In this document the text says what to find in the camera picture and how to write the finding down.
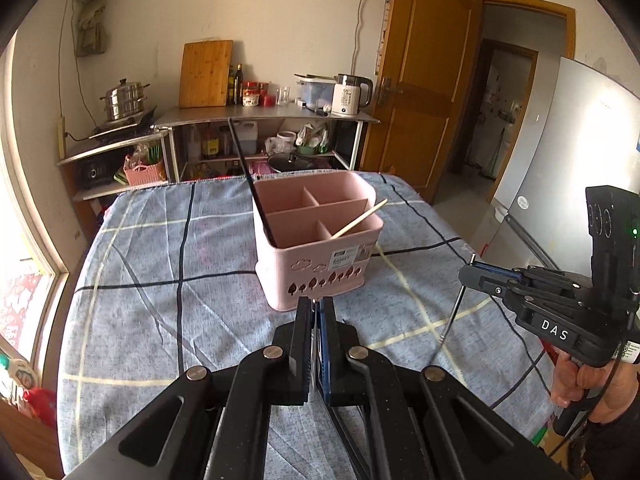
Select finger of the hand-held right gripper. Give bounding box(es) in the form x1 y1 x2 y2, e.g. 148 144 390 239
470 261 592 289
458 266 537 312

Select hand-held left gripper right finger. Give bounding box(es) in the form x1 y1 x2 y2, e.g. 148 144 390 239
316 296 577 480

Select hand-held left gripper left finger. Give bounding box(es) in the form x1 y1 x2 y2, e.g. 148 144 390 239
62 296 314 480

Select silver metal chopstick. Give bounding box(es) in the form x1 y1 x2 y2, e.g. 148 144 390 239
438 253 477 346

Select pink plastic utensil basket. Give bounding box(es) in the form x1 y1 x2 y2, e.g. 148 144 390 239
251 170 385 312

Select long black chopstick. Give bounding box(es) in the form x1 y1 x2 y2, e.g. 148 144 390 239
309 299 375 480
227 117 277 249

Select light wooden chopstick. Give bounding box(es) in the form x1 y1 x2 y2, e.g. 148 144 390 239
330 198 389 239

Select person's right forearm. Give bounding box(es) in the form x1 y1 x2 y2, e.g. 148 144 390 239
570 410 640 480

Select person's right hand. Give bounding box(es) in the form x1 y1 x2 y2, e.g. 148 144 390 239
550 354 640 426

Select silver refrigerator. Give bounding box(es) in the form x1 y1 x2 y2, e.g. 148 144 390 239
470 56 640 281

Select blue plaid blanket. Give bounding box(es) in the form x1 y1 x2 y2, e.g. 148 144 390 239
57 170 566 480

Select black pan lid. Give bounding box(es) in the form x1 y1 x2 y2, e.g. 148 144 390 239
267 152 315 174

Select wooden door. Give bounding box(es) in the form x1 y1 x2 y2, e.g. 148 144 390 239
359 0 482 206

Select white mug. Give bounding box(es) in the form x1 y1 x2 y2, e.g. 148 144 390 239
265 131 297 157

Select white plastic bags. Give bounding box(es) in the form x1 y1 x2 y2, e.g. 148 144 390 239
296 125 331 156

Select white plastic jug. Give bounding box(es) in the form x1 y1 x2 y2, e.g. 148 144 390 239
232 120 259 156

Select yellow cooking oil bottle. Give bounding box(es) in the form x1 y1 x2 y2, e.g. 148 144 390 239
201 125 222 159

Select white electric kettle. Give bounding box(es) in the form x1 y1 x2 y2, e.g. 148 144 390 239
331 73 374 119

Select small pink woven basket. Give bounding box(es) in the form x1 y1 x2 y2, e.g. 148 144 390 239
123 155 167 187

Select metal shelf table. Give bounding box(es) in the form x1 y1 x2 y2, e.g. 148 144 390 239
152 104 381 184

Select clear plastic storage container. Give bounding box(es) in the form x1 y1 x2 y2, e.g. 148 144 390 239
294 74 336 111

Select black kitchen appliance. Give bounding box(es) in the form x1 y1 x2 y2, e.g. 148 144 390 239
80 160 114 189

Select low metal shelf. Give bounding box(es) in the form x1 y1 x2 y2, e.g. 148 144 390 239
56 130 172 202

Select black induction cooker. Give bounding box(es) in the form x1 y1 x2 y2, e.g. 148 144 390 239
89 106 159 141

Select bamboo cutting board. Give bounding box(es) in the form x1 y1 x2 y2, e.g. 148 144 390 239
178 40 234 109

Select steel steamer pot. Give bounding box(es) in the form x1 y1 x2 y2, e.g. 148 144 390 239
99 78 151 122

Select hanging beige cloth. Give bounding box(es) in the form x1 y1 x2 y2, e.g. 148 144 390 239
74 0 112 57

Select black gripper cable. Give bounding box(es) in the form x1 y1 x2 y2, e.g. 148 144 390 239
489 350 618 458

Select wall ruler strip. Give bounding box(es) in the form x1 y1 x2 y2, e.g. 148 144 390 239
375 0 392 77

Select black wall cable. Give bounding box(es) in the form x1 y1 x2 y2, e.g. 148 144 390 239
351 0 367 79

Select white window frame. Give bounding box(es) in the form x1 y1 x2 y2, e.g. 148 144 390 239
0 30 72 461

